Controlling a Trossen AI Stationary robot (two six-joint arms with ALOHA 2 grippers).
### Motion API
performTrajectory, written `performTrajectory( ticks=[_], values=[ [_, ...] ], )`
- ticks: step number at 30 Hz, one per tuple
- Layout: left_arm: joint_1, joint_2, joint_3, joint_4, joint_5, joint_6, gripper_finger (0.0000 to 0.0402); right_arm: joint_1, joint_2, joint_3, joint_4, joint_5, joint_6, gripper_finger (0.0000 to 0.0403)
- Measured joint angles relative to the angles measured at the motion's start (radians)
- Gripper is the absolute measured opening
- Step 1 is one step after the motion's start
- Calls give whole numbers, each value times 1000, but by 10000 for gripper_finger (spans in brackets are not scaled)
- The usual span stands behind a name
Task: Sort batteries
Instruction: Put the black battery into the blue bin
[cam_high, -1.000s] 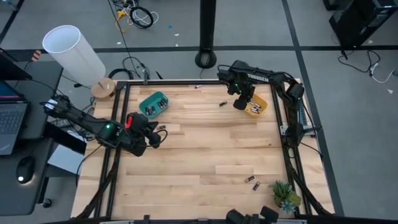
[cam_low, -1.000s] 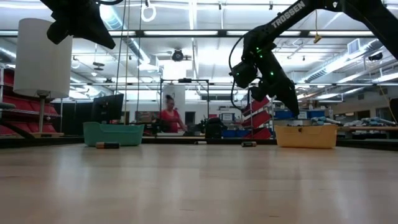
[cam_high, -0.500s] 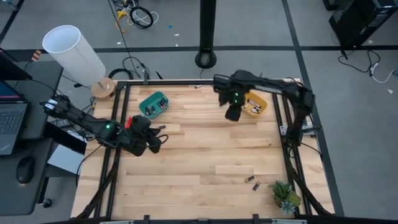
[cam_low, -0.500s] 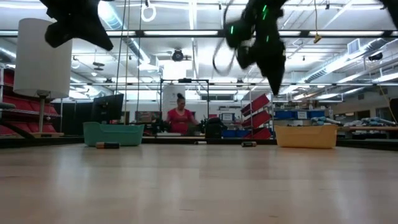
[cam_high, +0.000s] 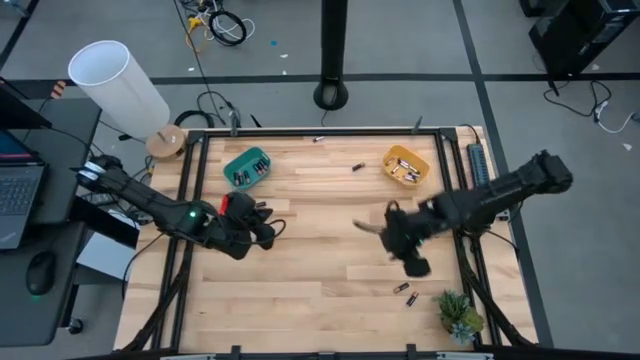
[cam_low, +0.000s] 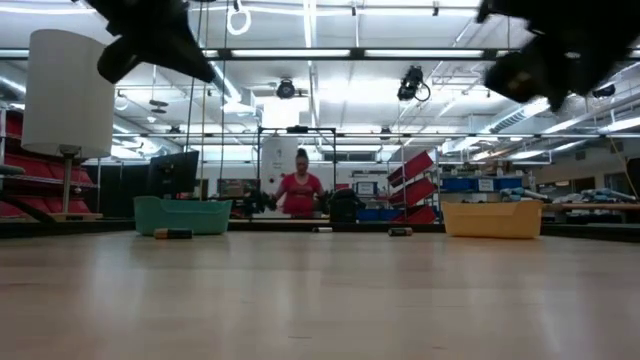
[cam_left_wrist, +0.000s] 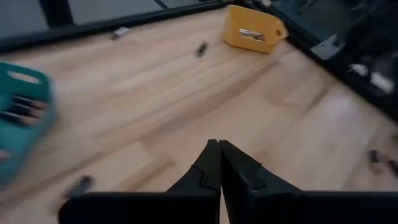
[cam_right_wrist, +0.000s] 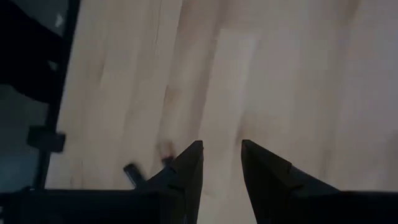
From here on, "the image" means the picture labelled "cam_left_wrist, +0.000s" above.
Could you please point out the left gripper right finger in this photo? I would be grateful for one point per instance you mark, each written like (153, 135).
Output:
(280, 208)

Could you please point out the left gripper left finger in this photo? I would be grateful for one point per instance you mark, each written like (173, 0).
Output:
(171, 208)

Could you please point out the silver black Energizer battery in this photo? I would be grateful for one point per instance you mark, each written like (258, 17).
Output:
(258, 37)
(246, 32)

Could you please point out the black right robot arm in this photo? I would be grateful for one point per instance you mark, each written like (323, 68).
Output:
(373, 28)

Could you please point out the teal plastic bin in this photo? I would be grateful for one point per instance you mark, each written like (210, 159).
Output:
(18, 146)

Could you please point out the yellow plastic bin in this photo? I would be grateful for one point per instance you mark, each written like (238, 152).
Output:
(248, 46)

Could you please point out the silver mounting plate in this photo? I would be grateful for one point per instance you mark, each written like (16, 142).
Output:
(325, 48)

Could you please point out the black floor tower post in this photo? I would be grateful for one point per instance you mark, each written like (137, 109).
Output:
(56, 12)

